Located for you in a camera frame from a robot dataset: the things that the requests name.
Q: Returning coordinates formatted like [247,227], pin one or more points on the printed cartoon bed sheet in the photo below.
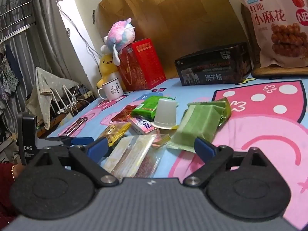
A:
[264,137]

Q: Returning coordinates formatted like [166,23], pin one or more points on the person's left forearm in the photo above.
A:
[6,192]

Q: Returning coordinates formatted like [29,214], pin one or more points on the white enamel mug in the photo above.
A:
[113,90]

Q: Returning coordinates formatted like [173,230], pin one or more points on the dark printed snack packet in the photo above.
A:
[77,125]

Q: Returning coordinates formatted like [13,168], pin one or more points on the clear packet with pale snack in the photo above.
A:
[130,151]

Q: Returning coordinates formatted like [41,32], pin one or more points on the wooden board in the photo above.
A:
[180,16]

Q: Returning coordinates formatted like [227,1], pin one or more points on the metal clothes rack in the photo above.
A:
[16,22]

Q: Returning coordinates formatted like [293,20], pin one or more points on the light green wafer packet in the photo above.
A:
[199,122]

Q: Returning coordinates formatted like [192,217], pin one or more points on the yellow gold snack packet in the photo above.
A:
[113,132]

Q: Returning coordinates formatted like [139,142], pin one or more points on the small pink candy wrapper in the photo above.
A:
[161,139]

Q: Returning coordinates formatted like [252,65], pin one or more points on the grey curtain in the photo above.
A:
[43,41]

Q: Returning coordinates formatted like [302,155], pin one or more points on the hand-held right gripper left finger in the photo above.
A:
[97,146]

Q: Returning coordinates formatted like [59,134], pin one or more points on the hanging clothes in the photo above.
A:
[9,77]

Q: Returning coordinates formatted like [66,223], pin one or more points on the white router with antennas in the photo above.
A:
[69,106]

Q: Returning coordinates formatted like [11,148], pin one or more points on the translucent jelly cup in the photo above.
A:
[164,112]

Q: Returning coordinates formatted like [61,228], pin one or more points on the yellow plush toy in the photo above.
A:
[107,66]

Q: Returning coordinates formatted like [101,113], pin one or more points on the pastel pink blue plush toy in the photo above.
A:
[120,32]

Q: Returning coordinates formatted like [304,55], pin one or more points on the shiny green gold packet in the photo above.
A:
[226,112]

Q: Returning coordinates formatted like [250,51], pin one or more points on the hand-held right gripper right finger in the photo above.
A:
[204,146]

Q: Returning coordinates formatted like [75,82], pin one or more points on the pink snack packet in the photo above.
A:
[142,125]

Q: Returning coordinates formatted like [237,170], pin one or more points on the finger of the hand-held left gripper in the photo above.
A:
[75,146]
[83,140]

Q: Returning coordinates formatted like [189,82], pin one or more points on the wooden tray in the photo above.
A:
[276,71]

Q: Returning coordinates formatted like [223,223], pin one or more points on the red cardboard box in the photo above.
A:
[142,65]

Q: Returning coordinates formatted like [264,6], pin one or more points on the dotted beige cloth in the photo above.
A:
[48,81]

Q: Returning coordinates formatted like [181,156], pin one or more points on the large pink snack bag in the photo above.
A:
[269,16]

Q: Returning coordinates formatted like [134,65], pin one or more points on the black cardboard box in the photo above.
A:
[211,65]

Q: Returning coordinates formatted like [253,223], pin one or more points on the clear packet with red snack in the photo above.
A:
[149,166]

